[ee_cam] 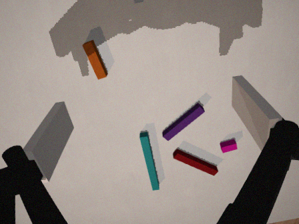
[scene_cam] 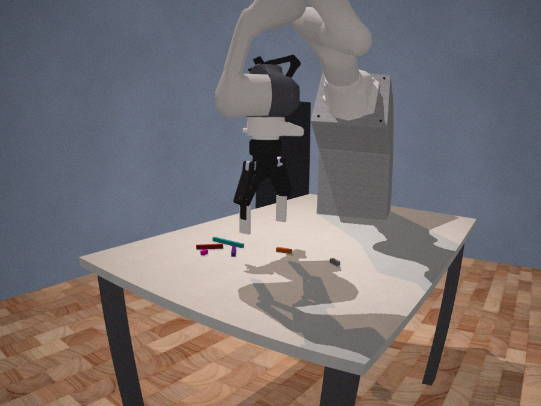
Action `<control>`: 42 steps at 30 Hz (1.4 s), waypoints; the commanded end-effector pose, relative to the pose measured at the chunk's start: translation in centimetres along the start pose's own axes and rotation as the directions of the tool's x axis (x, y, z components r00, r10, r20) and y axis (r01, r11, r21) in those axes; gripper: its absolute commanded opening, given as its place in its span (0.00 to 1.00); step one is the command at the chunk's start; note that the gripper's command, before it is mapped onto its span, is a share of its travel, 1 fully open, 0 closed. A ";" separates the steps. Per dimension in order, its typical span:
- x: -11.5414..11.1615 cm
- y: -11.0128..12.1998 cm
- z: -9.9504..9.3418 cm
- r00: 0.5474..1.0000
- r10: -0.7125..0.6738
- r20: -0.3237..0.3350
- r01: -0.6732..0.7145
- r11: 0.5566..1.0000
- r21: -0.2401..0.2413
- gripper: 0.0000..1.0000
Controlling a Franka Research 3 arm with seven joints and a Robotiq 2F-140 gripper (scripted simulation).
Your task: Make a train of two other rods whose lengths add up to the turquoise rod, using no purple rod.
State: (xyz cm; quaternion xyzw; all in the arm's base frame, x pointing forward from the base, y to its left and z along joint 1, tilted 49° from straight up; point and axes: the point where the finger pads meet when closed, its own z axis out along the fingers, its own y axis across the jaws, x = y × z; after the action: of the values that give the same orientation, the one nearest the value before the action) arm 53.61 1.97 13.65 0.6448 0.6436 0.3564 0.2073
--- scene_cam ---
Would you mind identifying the orange rod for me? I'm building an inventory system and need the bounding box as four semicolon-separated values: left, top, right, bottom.
276;247;292;254

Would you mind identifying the turquoise rod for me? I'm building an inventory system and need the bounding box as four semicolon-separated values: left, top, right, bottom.
213;237;244;248

